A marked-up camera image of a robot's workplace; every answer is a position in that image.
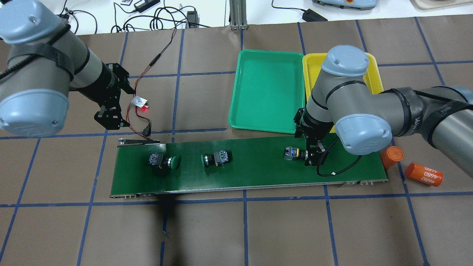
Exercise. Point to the beige tray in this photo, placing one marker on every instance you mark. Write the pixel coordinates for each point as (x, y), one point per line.
(434, 4)

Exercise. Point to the green conveyor belt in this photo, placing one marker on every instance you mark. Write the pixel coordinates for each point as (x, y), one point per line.
(256, 163)

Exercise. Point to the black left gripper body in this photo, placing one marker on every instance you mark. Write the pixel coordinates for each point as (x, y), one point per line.
(104, 82)

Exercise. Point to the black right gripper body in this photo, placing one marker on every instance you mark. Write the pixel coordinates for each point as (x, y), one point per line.
(309, 127)

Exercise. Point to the orange 4680 cylinder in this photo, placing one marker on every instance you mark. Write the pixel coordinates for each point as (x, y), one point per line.
(424, 174)

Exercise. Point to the green plastic tray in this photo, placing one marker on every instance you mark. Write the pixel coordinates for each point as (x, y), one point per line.
(268, 91)

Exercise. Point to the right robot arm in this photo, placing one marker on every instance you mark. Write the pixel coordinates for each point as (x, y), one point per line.
(442, 115)

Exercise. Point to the aluminium frame post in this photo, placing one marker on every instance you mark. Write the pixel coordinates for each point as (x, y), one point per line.
(237, 14)

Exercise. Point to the yellow plastic tray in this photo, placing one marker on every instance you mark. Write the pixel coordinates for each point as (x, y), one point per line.
(314, 74)

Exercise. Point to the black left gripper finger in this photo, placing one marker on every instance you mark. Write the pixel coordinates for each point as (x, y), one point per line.
(124, 83)
(110, 118)

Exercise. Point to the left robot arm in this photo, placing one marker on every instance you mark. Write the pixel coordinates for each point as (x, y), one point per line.
(46, 62)

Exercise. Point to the green mushroom push button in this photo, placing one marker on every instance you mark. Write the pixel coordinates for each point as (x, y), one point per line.
(163, 165)

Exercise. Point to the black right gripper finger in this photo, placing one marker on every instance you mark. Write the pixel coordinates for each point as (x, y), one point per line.
(308, 156)
(318, 154)

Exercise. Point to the black power adapter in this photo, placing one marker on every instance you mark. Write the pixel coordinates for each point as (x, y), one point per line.
(311, 16)

